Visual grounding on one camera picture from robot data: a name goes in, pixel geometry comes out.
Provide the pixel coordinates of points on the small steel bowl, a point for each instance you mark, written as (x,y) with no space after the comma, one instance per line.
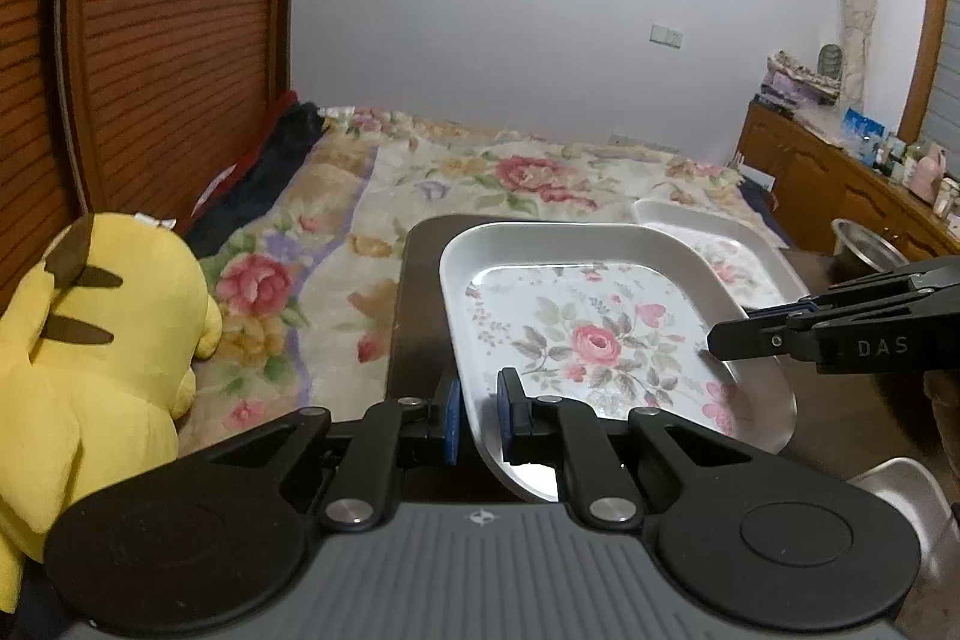
(861,252)

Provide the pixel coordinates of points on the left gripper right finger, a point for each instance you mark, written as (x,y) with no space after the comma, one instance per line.
(566,435)

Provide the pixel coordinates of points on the white lidded jar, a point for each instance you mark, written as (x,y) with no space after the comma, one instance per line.
(945,198)

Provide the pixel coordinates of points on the yellow Pikachu plush toy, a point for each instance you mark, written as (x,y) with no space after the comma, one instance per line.
(98,343)

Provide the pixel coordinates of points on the pink thermos jug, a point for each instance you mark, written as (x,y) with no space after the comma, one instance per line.
(924,182)

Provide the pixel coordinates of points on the floral tray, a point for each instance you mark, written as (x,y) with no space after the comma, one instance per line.
(613,315)
(912,489)
(754,271)

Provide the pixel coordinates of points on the floral tray back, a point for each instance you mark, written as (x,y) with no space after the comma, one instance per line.
(754,271)

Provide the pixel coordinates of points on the white wall switch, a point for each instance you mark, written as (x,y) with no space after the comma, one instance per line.
(665,36)

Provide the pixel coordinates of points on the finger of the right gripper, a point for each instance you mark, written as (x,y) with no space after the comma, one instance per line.
(902,286)
(760,334)

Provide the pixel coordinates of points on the blue photo box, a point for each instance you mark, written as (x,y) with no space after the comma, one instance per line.
(861,137)

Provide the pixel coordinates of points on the wooden louvered wardrobe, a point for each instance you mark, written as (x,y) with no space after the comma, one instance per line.
(129,105)

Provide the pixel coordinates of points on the dark clothes on bed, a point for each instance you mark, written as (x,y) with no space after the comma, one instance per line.
(249,190)

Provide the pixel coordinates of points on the floral bed blanket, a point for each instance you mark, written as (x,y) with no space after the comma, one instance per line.
(329,297)

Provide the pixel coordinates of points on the pile of folded fabrics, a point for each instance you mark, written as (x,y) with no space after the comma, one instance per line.
(791,84)

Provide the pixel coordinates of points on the person right hand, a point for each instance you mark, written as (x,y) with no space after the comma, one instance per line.
(942,391)

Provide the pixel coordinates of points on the white wall socket strip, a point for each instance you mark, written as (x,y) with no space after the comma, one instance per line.
(623,141)

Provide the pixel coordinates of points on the grey window blind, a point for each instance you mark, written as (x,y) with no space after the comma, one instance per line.
(940,124)

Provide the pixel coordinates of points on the wooden sideboard cabinet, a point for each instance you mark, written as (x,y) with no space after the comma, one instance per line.
(815,183)

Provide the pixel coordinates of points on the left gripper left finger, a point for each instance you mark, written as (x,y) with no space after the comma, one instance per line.
(367,456)

